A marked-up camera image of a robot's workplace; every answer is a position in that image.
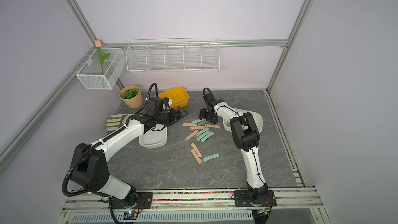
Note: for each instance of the beige green work glove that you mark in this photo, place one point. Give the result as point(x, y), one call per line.
point(114, 122)

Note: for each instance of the peach plastic plant pot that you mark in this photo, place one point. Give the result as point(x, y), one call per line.
point(135, 102)

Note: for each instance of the peach knife top centre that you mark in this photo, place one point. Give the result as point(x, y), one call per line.
point(197, 128)

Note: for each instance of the white wire wall shelf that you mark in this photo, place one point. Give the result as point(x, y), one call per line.
point(173, 55)

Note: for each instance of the artificial pink tulip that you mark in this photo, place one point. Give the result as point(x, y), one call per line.
point(102, 57)

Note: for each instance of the yellow plastic basin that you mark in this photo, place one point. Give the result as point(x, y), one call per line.
point(179, 97)

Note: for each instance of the olive knife top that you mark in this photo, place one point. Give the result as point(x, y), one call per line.
point(203, 122)

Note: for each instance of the peach knife upright middle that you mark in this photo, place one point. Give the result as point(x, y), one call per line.
point(191, 135)

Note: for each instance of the small white mesh basket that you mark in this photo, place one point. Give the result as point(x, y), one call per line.
point(90, 73)

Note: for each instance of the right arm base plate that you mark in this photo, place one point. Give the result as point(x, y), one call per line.
point(249, 198)

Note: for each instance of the peach knife top right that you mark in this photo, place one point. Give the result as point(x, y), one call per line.
point(212, 126)

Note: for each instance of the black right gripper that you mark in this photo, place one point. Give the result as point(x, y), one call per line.
point(201, 115)

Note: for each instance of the mint knife top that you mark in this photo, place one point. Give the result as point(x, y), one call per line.
point(197, 121)

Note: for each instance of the mint knife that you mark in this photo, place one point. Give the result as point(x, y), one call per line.
point(202, 135)
point(202, 132)
point(197, 121)
point(205, 159)
point(207, 136)

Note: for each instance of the green artificial plant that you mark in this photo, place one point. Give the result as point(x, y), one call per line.
point(130, 93)

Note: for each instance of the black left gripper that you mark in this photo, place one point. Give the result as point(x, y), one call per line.
point(175, 118)

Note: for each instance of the peach knife top left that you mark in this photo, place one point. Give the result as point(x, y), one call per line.
point(189, 124)

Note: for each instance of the peach knife bottom of pile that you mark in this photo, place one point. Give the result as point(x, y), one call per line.
point(196, 156)

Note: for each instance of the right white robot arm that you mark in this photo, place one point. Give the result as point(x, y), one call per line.
point(245, 135)

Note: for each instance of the white basin with knives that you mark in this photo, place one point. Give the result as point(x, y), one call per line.
point(247, 119)

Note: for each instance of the peach knife lower middle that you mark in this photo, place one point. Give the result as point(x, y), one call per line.
point(195, 148)

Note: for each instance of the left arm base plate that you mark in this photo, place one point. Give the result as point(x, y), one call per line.
point(137, 200)

